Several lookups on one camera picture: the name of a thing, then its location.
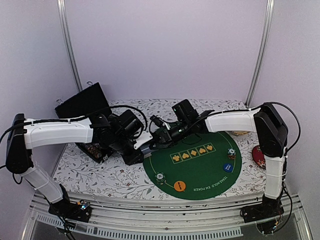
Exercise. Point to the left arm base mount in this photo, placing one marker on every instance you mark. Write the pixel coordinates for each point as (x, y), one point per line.
(80, 211)

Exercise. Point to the aluminium frame post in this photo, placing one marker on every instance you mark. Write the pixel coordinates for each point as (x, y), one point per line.
(267, 23)
(62, 12)

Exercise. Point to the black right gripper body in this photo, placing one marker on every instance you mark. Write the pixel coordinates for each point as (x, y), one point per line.
(171, 139)

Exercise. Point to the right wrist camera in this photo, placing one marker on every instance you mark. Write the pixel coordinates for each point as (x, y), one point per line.
(159, 122)

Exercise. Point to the orange big blind button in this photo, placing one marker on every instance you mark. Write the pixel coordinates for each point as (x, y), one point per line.
(179, 186)

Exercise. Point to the floral patterned tablecloth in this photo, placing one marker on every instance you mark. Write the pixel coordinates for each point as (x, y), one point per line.
(112, 178)

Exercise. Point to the multicolour poker chip stack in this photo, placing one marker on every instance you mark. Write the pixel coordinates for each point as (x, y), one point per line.
(231, 153)

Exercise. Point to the black poker chip case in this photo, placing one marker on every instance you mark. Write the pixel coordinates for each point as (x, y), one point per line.
(85, 102)

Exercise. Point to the right aluminium frame post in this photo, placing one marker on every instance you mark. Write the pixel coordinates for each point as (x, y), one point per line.
(267, 23)

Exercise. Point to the round woven bamboo tray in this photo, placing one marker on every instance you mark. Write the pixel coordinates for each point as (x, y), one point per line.
(240, 133)

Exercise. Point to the round green poker mat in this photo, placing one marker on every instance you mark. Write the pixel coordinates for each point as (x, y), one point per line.
(198, 161)

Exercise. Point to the blue small blind button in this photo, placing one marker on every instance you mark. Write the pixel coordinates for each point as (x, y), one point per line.
(228, 167)

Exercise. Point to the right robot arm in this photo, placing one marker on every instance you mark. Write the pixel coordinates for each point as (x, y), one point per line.
(264, 120)

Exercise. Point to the grey card stack holder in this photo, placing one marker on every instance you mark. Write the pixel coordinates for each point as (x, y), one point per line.
(146, 152)

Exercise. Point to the red floral round box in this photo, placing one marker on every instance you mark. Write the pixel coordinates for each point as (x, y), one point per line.
(258, 157)

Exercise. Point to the left aluminium frame post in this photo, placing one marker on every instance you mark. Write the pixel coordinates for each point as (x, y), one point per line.
(62, 12)

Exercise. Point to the aluminium front rail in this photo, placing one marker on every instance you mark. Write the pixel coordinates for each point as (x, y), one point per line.
(170, 219)

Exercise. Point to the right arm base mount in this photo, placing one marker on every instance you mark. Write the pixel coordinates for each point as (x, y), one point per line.
(267, 209)

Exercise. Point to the poker chip row left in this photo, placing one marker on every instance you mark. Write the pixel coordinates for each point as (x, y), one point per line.
(93, 151)

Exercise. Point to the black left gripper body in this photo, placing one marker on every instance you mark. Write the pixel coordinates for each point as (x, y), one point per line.
(129, 159)

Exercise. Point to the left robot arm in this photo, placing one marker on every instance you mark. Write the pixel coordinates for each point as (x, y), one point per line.
(124, 134)

